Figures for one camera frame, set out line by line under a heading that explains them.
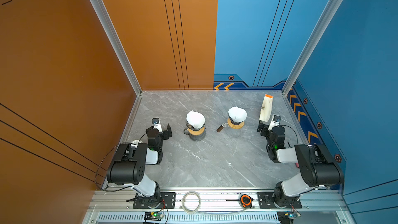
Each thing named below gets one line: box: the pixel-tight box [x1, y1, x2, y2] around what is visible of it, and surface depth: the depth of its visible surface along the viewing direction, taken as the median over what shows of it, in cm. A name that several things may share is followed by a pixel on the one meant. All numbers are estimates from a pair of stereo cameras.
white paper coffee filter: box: [186, 110, 206, 130], surface depth 85 cm
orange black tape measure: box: [238, 193, 254, 209], surface depth 72 cm
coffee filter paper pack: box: [259, 93, 275, 123], surface depth 104 cm
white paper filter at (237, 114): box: [228, 106, 248, 123], surface depth 87 cm
